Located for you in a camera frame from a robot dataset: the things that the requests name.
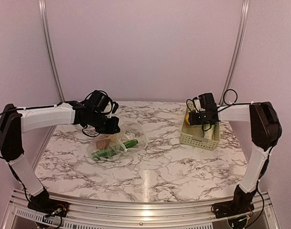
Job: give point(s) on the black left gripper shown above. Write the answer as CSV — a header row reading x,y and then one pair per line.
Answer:
x,y
112,127

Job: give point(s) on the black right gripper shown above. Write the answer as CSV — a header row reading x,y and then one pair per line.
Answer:
x,y
192,120

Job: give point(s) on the yellow orange fake corn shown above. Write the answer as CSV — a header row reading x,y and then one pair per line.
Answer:
x,y
187,119

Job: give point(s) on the polka dot zip top bag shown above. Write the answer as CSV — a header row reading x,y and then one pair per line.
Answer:
x,y
129,131

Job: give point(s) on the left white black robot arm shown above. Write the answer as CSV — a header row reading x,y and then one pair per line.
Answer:
x,y
18,123

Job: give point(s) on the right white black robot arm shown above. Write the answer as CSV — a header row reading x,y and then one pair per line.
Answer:
x,y
266,131

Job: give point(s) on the green fake cucumber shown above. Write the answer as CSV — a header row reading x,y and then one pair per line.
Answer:
x,y
112,151

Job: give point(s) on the pale green plastic basket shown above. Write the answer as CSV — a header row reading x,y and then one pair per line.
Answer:
x,y
194,136

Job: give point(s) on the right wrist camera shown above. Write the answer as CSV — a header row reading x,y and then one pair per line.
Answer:
x,y
194,104

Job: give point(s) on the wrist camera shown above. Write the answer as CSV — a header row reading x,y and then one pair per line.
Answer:
x,y
114,108
194,104

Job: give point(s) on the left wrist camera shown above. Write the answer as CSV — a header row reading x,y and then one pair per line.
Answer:
x,y
114,108

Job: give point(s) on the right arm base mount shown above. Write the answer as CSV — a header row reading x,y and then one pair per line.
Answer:
x,y
229,209

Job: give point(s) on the front aluminium rail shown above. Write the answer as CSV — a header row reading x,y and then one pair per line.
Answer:
x,y
103,214

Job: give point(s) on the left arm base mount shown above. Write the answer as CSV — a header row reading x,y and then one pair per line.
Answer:
x,y
51,206

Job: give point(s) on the left aluminium frame post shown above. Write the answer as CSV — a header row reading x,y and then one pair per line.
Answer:
x,y
49,49

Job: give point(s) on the aluminium frame post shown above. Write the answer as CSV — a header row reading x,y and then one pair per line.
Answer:
x,y
238,43
49,49

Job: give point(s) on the right aluminium frame post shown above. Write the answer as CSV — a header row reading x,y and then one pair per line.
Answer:
x,y
238,43

